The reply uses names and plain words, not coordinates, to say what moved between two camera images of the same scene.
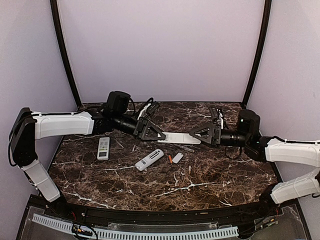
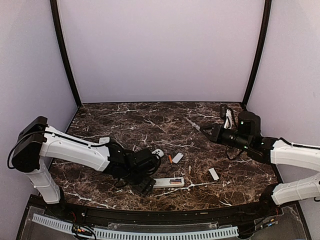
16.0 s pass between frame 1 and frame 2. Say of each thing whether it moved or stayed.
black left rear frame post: stayed
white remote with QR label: moved
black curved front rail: stayed
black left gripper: moved
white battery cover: stayed
